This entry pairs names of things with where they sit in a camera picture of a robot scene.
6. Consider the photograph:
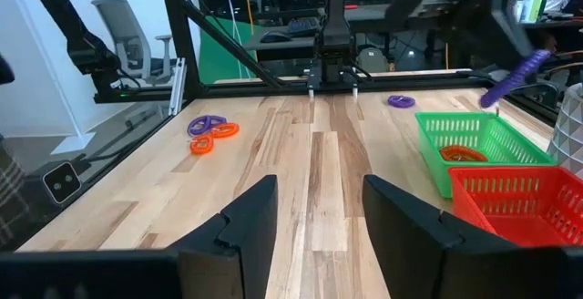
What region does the black table-level camera box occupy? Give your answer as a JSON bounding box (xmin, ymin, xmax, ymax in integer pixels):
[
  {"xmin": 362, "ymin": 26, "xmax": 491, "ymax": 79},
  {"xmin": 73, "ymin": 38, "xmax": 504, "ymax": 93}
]
[{"xmin": 42, "ymin": 160, "xmax": 83, "ymax": 205}]

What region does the green plastic basket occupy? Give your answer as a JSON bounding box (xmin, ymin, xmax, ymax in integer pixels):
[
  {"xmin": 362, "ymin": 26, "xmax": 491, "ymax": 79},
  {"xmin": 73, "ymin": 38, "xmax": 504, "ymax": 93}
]
[{"xmin": 414, "ymin": 111, "xmax": 557, "ymax": 200}]

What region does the black office chair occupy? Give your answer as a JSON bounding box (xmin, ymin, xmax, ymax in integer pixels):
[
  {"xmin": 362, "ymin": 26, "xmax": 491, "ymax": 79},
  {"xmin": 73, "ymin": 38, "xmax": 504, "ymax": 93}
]
[{"xmin": 482, "ymin": 61, "xmax": 562, "ymax": 108}]

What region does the red plastic basket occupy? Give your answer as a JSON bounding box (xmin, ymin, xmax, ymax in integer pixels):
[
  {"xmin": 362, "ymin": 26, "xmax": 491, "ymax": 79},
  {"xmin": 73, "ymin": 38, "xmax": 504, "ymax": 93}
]
[{"xmin": 448, "ymin": 166, "xmax": 583, "ymax": 249}]

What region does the black keyboard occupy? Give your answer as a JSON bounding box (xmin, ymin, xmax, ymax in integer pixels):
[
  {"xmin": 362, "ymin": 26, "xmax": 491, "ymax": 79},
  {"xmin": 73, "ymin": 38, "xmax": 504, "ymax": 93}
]
[{"xmin": 286, "ymin": 17, "xmax": 321, "ymax": 38}]

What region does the grey backpack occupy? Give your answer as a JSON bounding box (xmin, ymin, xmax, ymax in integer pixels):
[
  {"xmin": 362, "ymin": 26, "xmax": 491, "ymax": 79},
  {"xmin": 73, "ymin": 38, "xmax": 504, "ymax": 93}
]
[{"xmin": 356, "ymin": 46, "xmax": 391, "ymax": 73}]

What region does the teal carton box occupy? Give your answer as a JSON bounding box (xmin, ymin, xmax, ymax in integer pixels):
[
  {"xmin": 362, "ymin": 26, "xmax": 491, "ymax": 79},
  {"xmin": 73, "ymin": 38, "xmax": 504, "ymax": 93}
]
[{"xmin": 517, "ymin": 0, "xmax": 547, "ymax": 24}]

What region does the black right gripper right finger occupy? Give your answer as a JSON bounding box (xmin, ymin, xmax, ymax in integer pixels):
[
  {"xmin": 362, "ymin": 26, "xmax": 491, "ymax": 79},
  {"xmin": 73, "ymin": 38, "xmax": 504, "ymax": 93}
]
[{"xmin": 363, "ymin": 174, "xmax": 566, "ymax": 299}]

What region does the purple rings pile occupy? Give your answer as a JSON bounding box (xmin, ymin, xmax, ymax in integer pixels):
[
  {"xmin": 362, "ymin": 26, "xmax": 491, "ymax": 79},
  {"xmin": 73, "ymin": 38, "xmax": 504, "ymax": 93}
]
[{"xmin": 187, "ymin": 116, "xmax": 216, "ymax": 138}]

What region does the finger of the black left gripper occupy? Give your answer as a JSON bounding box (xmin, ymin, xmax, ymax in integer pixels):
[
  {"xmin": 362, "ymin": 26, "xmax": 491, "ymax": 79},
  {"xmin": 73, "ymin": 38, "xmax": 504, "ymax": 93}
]
[{"xmin": 491, "ymin": 0, "xmax": 537, "ymax": 59}]

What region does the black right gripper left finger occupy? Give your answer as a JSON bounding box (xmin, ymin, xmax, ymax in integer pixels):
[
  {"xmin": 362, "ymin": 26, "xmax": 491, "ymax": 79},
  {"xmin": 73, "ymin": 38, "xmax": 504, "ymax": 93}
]
[{"xmin": 166, "ymin": 174, "xmax": 279, "ymax": 299}]

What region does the green screen panel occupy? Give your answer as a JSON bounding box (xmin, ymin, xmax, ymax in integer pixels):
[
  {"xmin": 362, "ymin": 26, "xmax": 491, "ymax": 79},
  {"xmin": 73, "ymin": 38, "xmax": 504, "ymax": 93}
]
[{"xmin": 199, "ymin": 15, "xmax": 266, "ymax": 85}]

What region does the white partition foot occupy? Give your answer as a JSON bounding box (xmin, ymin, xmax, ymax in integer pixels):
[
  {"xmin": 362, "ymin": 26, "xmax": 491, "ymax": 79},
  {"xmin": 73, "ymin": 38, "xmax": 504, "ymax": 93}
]
[{"xmin": 50, "ymin": 129, "xmax": 97, "ymax": 157}]

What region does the black computer mouse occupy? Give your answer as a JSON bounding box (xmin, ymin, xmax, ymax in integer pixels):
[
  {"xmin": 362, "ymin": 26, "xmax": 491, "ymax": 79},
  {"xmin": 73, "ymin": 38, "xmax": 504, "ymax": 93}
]
[{"xmin": 259, "ymin": 30, "xmax": 292, "ymax": 44}]

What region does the silver aluminium extrusion piece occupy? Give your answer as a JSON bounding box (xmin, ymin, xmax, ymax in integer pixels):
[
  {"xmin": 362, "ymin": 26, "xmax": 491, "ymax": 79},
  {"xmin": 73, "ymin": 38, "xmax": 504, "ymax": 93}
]
[{"xmin": 168, "ymin": 57, "xmax": 188, "ymax": 117}]

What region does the black camera cable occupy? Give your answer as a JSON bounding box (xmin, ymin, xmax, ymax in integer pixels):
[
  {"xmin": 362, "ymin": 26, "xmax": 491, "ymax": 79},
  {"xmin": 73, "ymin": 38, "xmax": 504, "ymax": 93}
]
[{"xmin": 79, "ymin": 107, "xmax": 161, "ymax": 163}]

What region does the grey office chair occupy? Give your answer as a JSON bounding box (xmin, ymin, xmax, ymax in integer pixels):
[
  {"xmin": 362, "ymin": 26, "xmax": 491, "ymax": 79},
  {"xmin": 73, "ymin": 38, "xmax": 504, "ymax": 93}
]
[{"xmin": 90, "ymin": 0, "xmax": 178, "ymax": 87}]

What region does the grey office desk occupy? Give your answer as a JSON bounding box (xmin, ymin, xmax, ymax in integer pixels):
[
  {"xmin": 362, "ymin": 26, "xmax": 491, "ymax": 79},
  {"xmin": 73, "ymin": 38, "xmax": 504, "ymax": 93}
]
[{"xmin": 243, "ymin": 36, "xmax": 320, "ymax": 62}]

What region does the white geometric plant pot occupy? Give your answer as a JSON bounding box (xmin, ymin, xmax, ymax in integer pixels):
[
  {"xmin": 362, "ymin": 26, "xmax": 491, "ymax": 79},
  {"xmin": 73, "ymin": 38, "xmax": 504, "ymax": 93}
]
[{"xmin": 546, "ymin": 82, "xmax": 583, "ymax": 180}]

